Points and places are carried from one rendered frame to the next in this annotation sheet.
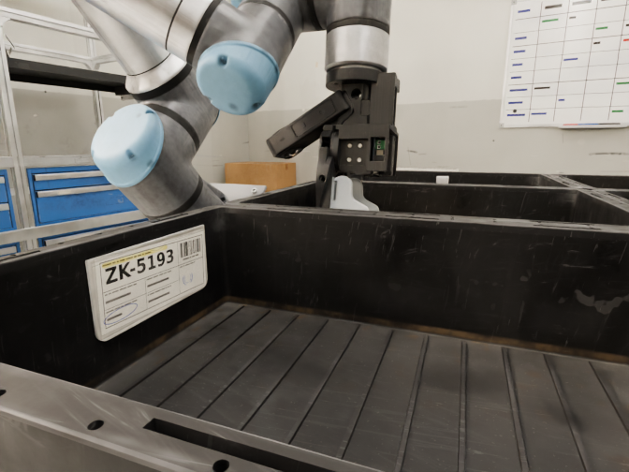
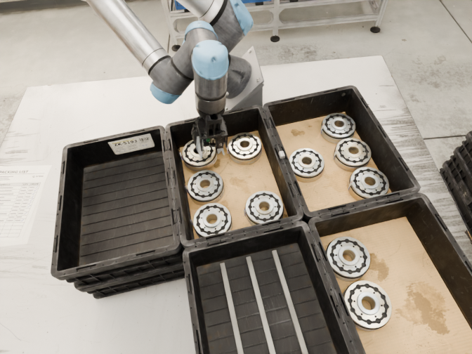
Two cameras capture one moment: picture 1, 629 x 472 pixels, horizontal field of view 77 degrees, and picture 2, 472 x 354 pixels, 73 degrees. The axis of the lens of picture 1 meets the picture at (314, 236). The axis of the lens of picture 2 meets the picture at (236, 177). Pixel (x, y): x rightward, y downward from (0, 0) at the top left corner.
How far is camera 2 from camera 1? 0.91 m
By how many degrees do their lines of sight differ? 64
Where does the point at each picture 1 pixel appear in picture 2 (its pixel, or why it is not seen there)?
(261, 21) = (167, 76)
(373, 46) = (201, 106)
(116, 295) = (118, 147)
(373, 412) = (133, 207)
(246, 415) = (122, 188)
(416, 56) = not seen: outside the picture
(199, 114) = (224, 41)
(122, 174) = not seen: hidden behind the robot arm
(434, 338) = not seen: hidden behind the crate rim
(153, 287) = (130, 146)
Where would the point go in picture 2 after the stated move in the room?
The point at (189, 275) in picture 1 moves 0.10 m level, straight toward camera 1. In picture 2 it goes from (145, 144) to (120, 166)
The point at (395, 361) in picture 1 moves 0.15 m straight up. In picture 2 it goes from (156, 202) to (139, 173)
